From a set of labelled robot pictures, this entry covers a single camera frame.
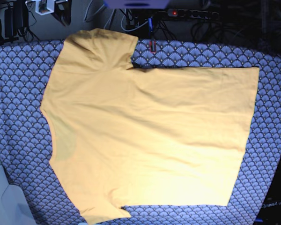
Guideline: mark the yellow T-shirt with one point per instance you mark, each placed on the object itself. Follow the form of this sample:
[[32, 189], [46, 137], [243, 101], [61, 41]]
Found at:
[[125, 136]]

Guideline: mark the red black table clamp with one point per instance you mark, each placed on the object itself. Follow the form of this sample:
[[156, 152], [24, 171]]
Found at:
[[152, 46]]

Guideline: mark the black power strip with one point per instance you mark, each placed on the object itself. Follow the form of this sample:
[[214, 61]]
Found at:
[[193, 14]]

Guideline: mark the blue fan-pattern tablecloth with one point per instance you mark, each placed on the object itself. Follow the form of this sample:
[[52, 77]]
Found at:
[[25, 139]]

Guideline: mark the white plastic bin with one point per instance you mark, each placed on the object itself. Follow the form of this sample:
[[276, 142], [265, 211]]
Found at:
[[14, 209]]

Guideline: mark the black OpenArm base box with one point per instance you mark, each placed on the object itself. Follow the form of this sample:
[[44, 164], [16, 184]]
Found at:
[[270, 212]]

